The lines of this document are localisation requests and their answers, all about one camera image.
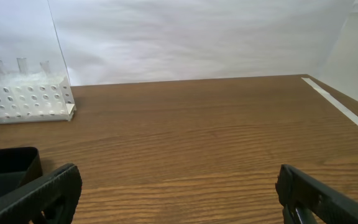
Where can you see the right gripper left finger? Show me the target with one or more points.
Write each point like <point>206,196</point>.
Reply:
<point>51,186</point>

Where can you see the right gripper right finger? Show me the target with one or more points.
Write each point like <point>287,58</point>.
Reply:
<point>303,189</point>

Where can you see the white test tube rack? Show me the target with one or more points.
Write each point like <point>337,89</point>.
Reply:
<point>26,102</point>

